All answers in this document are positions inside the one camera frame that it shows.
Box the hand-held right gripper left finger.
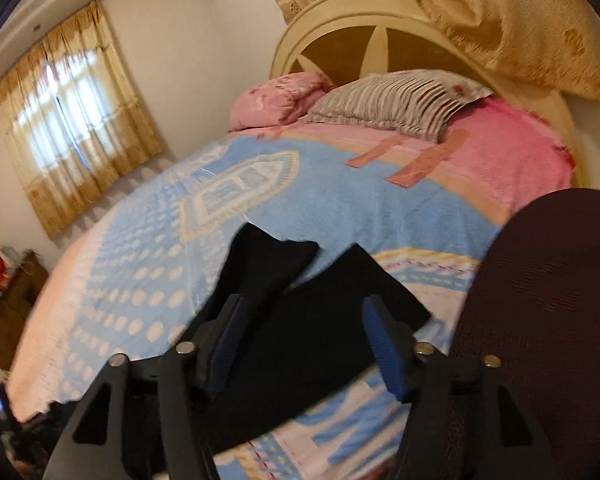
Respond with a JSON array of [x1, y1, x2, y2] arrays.
[[42, 294, 253, 480]]

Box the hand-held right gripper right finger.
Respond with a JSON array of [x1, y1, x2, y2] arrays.
[[362, 296, 561, 480]]

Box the black pants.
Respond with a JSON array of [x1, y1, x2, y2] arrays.
[[150, 222, 433, 461]]

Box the blue and pink printed blanket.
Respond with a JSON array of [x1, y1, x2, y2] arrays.
[[5, 95, 576, 480]]

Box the person's dark maroon clothing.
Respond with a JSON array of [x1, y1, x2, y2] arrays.
[[447, 187, 600, 480]]

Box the brown wooden cabinet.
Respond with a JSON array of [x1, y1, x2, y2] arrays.
[[0, 250, 49, 371]]

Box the striped pillow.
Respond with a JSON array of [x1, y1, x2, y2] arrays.
[[298, 70, 495, 143]]

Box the pink pillow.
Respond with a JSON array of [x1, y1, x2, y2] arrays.
[[228, 71, 337, 132]]

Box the gold window curtain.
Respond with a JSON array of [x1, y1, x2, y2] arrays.
[[0, 0, 167, 241]]

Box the cream arched bed headboard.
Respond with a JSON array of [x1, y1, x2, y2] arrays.
[[270, 0, 593, 191]]

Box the gold patterned drape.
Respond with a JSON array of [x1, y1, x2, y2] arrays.
[[380, 0, 600, 106]]

